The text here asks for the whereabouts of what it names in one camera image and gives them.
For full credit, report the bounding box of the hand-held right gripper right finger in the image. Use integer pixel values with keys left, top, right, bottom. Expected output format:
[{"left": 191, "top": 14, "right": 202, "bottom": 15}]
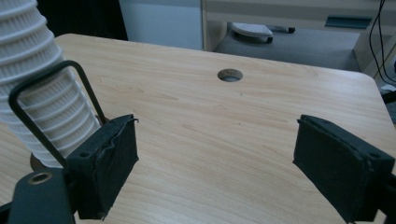
[{"left": 292, "top": 114, "right": 396, "bottom": 224}]

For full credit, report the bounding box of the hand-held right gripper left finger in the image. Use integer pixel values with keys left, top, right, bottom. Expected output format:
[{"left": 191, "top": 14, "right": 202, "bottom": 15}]
[{"left": 64, "top": 113, "right": 140, "bottom": 221}]

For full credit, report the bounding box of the dark wire cup holder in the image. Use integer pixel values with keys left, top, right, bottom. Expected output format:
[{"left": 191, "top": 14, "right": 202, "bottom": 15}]
[{"left": 8, "top": 60, "right": 110, "bottom": 172}]

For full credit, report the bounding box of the stack of paper cups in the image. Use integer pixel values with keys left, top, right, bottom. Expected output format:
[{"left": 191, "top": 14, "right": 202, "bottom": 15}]
[{"left": 0, "top": 0, "right": 102, "bottom": 169}]

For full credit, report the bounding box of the white cabinet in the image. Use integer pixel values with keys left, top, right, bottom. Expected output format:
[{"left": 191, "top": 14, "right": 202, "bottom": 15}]
[{"left": 119, "top": 0, "right": 204, "bottom": 51}]

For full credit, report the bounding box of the chair base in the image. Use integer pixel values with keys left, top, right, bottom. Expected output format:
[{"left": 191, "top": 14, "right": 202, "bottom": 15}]
[{"left": 231, "top": 21, "right": 296, "bottom": 44}]

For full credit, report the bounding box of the light wooden desk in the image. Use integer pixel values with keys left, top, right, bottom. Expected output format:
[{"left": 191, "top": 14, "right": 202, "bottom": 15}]
[{"left": 201, "top": 0, "right": 396, "bottom": 78}]

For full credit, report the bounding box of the black cable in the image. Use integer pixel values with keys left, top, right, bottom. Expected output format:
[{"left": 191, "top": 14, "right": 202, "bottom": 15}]
[
  {"left": 368, "top": 0, "right": 396, "bottom": 87},
  {"left": 377, "top": 0, "right": 396, "bottom": 83}
]

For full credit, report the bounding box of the dark drawer handle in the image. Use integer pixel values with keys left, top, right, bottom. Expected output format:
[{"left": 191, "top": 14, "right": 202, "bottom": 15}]
[{"left": 324, "top": 15, "right": 374, "bottom": 30}]

